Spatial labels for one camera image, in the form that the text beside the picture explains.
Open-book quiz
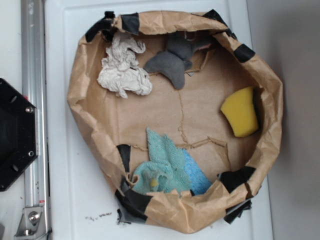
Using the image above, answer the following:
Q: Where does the crumpled white paper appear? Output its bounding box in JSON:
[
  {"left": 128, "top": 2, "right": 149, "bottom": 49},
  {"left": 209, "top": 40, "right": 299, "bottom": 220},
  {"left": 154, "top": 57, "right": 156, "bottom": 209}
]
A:
[{"left": 97, "top": 31, "right": 153, "bottom": 99}]

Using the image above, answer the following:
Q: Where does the brown paper bag bin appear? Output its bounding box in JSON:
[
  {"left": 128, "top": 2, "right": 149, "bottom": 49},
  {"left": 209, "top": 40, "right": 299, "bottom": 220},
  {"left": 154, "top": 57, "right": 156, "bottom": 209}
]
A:
[{"left": 67, "top": 10, "right": 283, "bottom": 234}]

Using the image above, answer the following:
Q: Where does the teal terry cloth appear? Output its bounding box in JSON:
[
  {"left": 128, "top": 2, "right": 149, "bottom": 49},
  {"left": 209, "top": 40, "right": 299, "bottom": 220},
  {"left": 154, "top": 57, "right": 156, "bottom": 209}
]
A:
[{"left": 132, "top": 128, "right": 191, "bottom": 195}]

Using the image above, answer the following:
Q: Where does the grey plush toy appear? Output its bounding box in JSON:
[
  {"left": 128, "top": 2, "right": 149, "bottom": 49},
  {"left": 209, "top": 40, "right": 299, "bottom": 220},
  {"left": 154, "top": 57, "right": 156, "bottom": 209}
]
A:
[{"left": 143, "top": 32, "right": 213, "bottom": 90}]

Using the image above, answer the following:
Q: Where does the blue sponge cloth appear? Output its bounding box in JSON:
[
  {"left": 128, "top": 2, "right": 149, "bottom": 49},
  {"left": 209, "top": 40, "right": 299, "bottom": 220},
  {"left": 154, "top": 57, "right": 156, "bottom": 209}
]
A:
[{"left": 182, "top": 148, "right": 212, "bottom": 195}]

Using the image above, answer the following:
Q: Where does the yellow sponge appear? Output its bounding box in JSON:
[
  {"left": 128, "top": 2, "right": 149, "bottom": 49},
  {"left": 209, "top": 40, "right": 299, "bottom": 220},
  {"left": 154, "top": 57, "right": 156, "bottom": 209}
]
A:
[{"left": 220, "top": 86, "right": 259, "bottom": 138}]

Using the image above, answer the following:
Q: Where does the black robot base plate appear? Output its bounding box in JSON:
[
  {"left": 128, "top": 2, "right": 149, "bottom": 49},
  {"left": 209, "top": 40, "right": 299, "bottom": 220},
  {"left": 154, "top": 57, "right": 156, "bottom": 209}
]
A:
[{"left": 0, "top": 78, "right": 38, "bottom": 192}]

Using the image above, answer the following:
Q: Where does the aluminium rail profile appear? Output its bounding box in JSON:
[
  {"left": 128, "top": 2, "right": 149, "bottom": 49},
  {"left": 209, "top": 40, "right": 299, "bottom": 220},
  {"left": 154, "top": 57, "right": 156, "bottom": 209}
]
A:
[{"left": 21, "top": 0, "right": 52, "bottom": 240}]

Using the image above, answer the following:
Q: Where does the metal corner bracket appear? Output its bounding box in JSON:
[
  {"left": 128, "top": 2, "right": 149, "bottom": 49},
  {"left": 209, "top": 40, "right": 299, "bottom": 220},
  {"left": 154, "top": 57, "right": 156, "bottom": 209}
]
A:
[{"left": 14, "top": 206, "right": 46, "bottom": 240}]

